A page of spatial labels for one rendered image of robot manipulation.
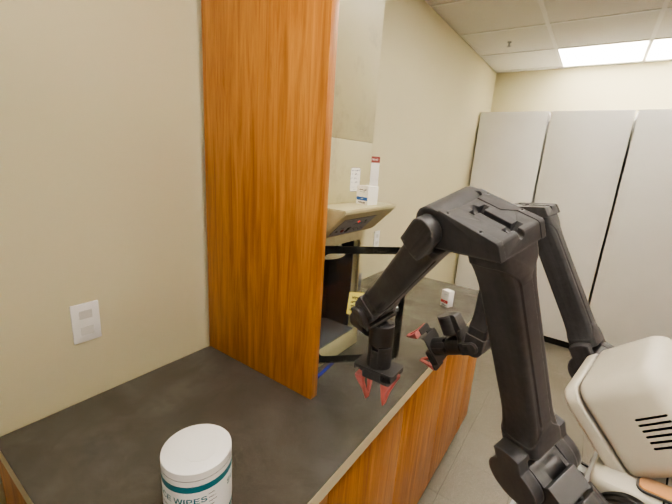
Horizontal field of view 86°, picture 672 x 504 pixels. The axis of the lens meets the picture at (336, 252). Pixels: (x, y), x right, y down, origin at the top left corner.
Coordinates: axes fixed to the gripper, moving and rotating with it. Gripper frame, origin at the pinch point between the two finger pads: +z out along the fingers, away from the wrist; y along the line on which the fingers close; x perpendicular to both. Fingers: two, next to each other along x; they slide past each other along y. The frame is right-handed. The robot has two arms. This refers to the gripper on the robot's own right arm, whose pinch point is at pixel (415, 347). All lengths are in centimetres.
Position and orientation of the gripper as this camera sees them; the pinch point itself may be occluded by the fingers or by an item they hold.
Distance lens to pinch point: 131.4
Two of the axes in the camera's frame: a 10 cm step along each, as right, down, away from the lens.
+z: -5.6, 2.5, 7.9
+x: -6.8, 4.1, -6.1
